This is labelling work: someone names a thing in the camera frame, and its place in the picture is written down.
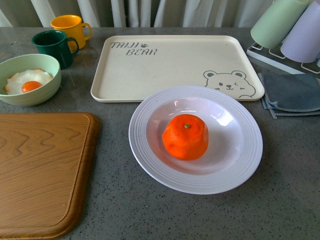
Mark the orange mandarin fruit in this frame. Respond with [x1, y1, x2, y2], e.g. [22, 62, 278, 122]
[162, 114, 209, 161]

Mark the white ridged plate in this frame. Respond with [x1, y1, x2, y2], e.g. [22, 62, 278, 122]
[128, 85, 263, 195]

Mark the cream bear tray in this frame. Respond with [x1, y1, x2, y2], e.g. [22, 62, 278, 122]
[90, 35, 265, 103]

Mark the wooden cutting board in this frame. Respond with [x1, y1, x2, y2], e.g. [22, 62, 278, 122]
[0, 112, 100, 240]

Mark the grey folded cloth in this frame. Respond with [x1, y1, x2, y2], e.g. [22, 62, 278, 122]
[258, 73, 320, 119]

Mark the yellow mug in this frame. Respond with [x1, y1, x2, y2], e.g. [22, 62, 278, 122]
[50, 14, 93, 49]

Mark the dark green mug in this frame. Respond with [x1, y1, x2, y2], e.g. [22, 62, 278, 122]
[31, 30, 80, 69]

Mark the fake fried egg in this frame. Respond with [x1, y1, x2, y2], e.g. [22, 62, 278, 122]
[3, 68, 53, 95]

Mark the light green cup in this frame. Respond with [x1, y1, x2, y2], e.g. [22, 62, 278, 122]
[250, 0, 310, 49]

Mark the light green bowl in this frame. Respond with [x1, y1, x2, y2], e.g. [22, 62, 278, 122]
[0, 54, 62, 106]

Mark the lavender cup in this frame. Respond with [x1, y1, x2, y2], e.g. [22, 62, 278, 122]
[280, 0, 320, 63]

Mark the grey white curtain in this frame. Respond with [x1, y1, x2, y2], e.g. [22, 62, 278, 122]
[0, 0, 273, 28]

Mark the white wire cup rack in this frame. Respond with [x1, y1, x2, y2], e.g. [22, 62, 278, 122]
[246, 42, 320, 79]

